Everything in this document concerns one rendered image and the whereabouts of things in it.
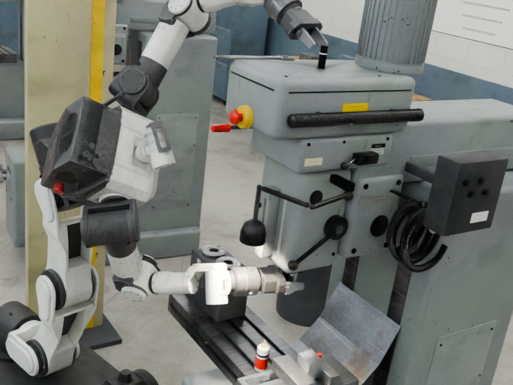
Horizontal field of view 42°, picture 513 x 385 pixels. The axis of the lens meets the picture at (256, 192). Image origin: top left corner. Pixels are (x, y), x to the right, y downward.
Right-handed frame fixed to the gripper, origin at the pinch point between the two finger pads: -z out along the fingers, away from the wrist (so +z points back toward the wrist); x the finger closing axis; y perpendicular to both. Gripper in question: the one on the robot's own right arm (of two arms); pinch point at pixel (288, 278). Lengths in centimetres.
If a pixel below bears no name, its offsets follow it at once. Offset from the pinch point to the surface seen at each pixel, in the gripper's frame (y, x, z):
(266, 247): -13.4, -4.9, 10.6
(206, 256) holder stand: 13.0, 42.0, 14.0
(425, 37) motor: -76, -2, -29
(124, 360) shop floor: 124, 137, 25
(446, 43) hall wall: -21, 417, -329
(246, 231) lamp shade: -22.0, -11.9, 20.2
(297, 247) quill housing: -16.6, -11.5, 4.2
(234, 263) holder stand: 12.2, 34.4, 5.7
